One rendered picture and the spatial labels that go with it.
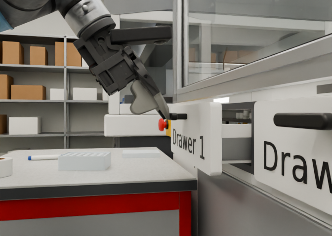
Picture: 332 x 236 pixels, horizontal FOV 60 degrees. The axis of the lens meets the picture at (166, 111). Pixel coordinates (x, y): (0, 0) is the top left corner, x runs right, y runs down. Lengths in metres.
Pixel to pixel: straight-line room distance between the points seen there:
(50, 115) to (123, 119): 3.46
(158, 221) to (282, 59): 0.47
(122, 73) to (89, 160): 0.34
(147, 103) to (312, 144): 0.30
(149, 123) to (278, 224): 1.01
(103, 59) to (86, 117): 4.18
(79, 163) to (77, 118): 3.93
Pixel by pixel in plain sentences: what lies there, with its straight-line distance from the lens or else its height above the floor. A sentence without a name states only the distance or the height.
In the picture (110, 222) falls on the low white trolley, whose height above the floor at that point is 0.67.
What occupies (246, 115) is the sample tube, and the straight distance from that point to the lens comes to 0.56.
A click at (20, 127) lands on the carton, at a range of 4.36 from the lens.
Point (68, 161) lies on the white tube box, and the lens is 0.81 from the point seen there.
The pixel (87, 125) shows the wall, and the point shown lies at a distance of 4.71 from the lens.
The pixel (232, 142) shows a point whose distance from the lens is 0.46.
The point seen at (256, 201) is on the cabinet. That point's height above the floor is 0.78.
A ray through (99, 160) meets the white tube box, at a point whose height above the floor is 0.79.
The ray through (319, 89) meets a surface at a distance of 0.34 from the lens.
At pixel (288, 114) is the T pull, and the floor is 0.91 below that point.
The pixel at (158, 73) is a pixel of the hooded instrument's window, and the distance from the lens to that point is 1.40.
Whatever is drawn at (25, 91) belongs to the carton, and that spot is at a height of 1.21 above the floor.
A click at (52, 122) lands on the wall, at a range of 4.76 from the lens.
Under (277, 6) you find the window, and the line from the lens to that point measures 0.46.
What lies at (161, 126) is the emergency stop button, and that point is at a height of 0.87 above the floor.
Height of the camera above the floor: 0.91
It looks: level
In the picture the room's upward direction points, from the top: straight up
